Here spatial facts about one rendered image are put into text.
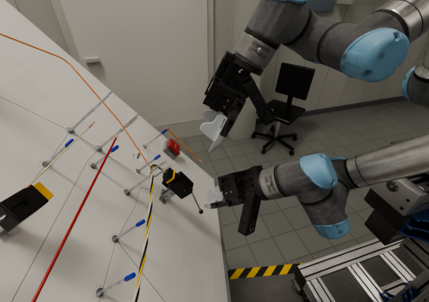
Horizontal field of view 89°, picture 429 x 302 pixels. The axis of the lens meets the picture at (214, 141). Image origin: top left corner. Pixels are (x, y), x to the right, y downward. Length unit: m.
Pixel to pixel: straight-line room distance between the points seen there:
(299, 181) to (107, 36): 2.14
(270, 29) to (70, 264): 0.52
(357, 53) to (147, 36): 2.10
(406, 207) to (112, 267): 0.78
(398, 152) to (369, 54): 0.26
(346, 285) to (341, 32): 1.43
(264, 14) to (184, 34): 1.96
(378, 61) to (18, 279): 0.58
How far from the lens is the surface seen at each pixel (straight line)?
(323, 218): 0.54
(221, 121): 0.48
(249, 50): 0.45
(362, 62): 0.40
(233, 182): 0.57
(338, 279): 1.65
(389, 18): 0.45
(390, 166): 0.59
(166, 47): 2.38
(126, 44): 2.37
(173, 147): 0.79
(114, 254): 0.51
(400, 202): 0.87
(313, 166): 0.48
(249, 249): 1.82
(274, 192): 0.52
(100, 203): 0.53
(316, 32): 0.48
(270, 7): 0.46
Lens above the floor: 1.59
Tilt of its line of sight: 35 degrees down
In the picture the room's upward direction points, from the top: straight up
